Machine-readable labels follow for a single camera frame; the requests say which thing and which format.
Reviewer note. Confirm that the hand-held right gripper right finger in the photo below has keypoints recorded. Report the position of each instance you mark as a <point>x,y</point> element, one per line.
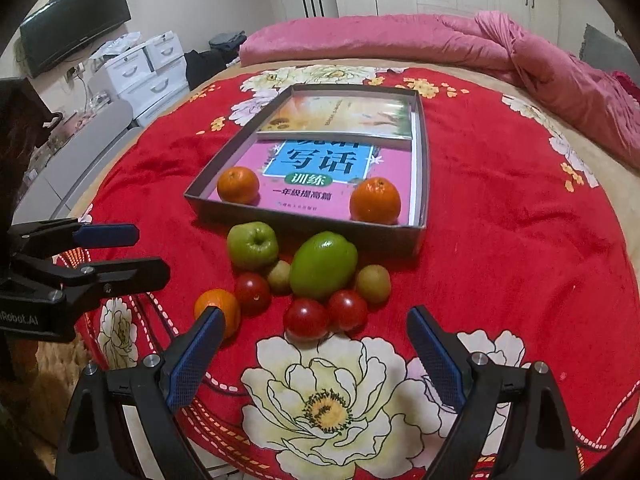
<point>435,355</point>

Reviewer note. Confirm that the grey pillow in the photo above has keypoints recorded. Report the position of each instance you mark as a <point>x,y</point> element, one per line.
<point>607,55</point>

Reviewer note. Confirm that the green mango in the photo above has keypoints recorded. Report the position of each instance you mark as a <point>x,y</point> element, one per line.
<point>322,265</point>

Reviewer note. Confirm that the green apple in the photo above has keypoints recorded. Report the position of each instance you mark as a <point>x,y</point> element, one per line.
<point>252,245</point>

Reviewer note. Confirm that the orange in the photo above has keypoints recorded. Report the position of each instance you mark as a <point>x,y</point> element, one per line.
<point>222,305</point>
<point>375,200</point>
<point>238,185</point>

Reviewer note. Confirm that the clear plastic bag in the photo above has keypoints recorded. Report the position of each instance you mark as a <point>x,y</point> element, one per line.
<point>117,42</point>

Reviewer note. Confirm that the shaggy tan rug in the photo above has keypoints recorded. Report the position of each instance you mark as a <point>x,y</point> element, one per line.
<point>50,365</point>

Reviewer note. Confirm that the white drawer cabinet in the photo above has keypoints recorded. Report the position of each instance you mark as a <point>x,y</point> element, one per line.
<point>145,80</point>

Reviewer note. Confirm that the red tomato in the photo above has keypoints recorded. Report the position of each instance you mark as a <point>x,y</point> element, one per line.
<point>252,293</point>
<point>306,318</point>
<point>347,310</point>

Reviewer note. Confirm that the kiwi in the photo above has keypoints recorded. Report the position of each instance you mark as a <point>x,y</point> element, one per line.
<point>373,284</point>
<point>280,280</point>

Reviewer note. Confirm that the grey cardboard box tray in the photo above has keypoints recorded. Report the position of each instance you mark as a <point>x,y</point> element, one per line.
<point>300,222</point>

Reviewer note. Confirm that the black wall television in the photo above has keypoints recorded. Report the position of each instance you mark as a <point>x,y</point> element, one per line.
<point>70,25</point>

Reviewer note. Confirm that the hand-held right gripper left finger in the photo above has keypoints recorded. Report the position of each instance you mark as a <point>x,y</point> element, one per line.
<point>192,360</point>

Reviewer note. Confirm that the pink workbook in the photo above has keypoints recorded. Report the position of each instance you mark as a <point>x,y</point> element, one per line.
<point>320,195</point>

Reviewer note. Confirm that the sunflower cover book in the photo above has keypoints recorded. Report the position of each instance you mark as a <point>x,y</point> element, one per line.
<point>340,115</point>

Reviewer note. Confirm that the wall power socket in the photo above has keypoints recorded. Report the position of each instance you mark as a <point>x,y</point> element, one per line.
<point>73,73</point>

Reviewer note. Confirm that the pink duvet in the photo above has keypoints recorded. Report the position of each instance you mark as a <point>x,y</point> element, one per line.
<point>375,40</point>

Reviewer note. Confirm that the folded dark clothes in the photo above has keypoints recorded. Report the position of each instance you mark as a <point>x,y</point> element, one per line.
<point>227,41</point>

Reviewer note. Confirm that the red floral blanket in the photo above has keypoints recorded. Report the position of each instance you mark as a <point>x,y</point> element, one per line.
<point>500,260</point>

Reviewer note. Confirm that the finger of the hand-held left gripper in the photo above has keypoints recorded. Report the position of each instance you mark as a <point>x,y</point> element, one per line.
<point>107,234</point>
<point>140,275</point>

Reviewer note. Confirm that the black bag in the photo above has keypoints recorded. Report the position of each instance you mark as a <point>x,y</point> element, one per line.
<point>205,67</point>

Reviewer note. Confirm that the magenta cloth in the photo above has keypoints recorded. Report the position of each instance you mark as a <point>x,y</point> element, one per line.
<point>627,85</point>

